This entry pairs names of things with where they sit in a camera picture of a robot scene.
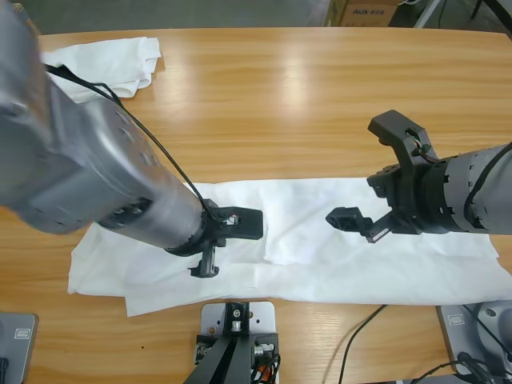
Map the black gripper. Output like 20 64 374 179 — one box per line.
325 109 456 246
162 198 265 280

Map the dark camera post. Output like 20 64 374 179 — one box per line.
186 302 257 384

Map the long thin black cable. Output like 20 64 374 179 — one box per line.
342 304 390 384

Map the black base plug cable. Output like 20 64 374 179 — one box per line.
415 351 512 384

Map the white mount block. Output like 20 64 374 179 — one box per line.
199 302 278 361

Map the cardboard box with AUX print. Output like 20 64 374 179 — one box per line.
342 0 401 27

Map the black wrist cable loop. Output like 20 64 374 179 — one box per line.
462 142 512 218

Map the black metal frame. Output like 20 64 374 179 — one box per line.
470 0 512 39

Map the white metal frame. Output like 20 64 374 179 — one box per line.
414 0 451 29

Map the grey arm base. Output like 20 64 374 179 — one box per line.
435 298 512 377
0 311 40 384

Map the white Unitree print t-shirt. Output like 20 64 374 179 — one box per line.
66 178 512 318

